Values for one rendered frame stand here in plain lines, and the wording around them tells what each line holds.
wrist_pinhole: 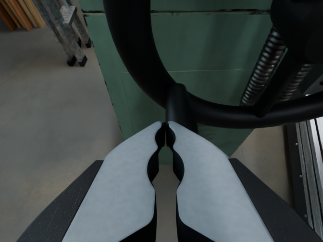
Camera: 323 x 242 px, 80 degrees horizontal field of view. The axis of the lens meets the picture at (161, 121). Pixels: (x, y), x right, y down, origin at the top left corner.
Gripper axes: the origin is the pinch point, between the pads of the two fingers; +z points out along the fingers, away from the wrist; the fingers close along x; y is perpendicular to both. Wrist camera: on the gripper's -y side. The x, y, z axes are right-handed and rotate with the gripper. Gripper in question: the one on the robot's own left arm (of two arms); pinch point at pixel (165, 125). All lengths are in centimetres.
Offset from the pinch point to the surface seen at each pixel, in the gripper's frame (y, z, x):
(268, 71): 0.7, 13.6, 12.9
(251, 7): -6.2, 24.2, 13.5
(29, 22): 0, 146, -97
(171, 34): -2.5, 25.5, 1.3
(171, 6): -6.6, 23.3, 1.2
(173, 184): 61, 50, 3
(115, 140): 50, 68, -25
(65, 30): 2, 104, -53
